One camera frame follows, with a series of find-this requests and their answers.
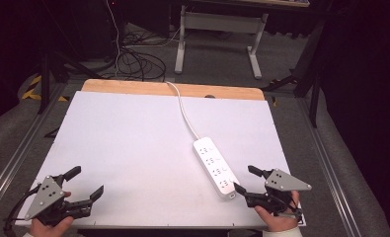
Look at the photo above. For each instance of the white power strip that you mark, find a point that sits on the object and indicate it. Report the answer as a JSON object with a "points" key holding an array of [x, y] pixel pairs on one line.
{"points": [[212, 164]]}

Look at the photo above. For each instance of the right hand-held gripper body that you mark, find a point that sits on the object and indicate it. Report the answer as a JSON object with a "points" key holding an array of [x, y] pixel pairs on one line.
{"points": [[281, 182]]}

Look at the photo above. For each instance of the dark curtain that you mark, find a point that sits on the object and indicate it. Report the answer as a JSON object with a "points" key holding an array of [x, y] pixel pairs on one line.
{"points": [[367, 98]]}

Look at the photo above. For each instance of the white board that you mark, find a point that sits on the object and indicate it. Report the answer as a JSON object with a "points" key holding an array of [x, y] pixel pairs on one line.
{"points": [[133, 148]]}

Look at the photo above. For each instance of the wooden table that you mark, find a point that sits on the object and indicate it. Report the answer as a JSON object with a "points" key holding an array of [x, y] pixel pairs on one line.
{"points": [[133, 87]]}

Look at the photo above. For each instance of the person's left hand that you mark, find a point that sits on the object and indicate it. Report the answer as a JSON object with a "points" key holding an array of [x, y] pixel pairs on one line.
{"points": [[47, 230]]}

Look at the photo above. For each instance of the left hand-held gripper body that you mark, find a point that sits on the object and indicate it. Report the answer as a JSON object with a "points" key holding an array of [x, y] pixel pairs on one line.
{"points": [[44, 197]]}

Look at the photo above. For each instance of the black stand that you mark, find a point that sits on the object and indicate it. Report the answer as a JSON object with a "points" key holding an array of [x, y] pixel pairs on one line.
{"points": [[309, 65], [45, 82]]}

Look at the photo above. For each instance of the white metal desk frame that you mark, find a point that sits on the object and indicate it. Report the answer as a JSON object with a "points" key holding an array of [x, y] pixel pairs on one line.
{"points": [[218, 23]]}

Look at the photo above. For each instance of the person's right hand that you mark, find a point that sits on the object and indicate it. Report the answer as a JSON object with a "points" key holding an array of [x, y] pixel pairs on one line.
{"points": [[279, 222]]}

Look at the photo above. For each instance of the yellow black floor tape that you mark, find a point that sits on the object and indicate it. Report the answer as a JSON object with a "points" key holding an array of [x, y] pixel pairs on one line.
{"points": [[31, 90]]}

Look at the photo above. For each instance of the aluminium rail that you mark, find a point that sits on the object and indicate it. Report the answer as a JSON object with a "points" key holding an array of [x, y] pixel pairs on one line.
{"points": [[21, 148], [327, 171]]}

